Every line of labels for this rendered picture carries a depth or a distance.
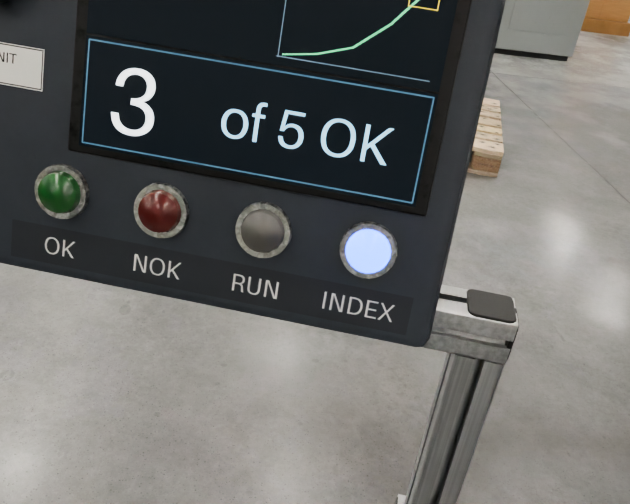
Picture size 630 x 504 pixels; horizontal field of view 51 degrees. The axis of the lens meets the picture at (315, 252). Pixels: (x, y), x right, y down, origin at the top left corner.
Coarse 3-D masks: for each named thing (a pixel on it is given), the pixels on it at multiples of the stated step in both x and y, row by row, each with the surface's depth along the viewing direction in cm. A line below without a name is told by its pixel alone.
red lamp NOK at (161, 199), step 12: (144, 192) 31; (156, 192) 30; (168, 192) 31; (180, 192) 31; (144, 204) 30; (156, 204) 30; (168, 204) 30; (180, 204) 31; (144, 216) 31; (156, 216) 30; (168, 216) 30; (180, 216) 31; (144, 228) 31; (156, 228) 31; (168, 228) 31; (180, 228) 31
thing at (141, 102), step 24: (96, 48) 30; (120, 48) 30; (144, 48) 29; (96, 72) 30; (120, 72) 30; (144, 72) 30; (168, 72) 30; (96, 96) 30; (120, 96) 30; (144, 96) 30; (168, 96) 30; (96, 120) 30; (120, 120) 30; (144, 120) 30; (168, 120) 30; (96, 144) 31; (120, 144) 31; (144, 144) 30; (168, 144) 30
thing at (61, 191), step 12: (48, 168) 31; (60, 168) 31; (72, 168) 31; (36, 180) 31; (48, 180) 31; (60, 180) 31; (72, 180) 31; (84, 180) 31; (36, 192) 32; (48, 192) 31; (60, 192) 31; (72, 192) 31; (84, 192) 31; (48, 204) 31; (60, 204) 31; (72, 204) 31; (84, 204) 31; (60, 216) 32; (72, 216) 32
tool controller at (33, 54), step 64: (0, 0) 29; (64, 0) 29; (128, 0) 29; (192, 0) 29; (256, 0) 28; (320, 0) 28; (384, 0) 28; (448, 0) 27; (0, 64) 31; (64, 64) 30; (192, 64) 29; (256, 64) 29; (320, 64) 29; (384, 64) 28; (448, 64) 28; (0, 128) 31; (64, 128) 31; (192, 128) 30; (256, 128) 30; (320, 128) 29; (384, 128) 29; (448, 128) 29; (0, 192) 32; (128, 192) 31; (192, 192) 31; (256, 192) 30; (320, 192) 30; (384, 192) 30; (448, 192) 29; (0, 256) 33; (64, 256) 32; (128, 256) 32; (192, 256) 32; (320, 256) 31; (320, 320) 32; (384, 320) 31
